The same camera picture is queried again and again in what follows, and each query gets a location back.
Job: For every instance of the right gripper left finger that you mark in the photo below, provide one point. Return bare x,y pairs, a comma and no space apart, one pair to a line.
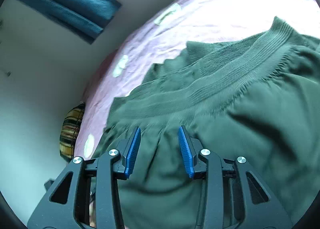
66,201

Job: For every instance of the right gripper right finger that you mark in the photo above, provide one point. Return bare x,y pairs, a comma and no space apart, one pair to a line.
233,194

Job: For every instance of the dark green shorts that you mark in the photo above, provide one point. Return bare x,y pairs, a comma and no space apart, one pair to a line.
257,98

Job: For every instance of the striped yellow black pillow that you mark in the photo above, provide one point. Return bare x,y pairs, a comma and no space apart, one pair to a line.
70,131

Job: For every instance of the teal curtain left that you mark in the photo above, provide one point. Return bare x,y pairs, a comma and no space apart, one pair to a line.
85,18

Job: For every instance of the pink bedsheet with green dots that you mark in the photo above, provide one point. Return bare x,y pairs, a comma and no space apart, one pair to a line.
166,34

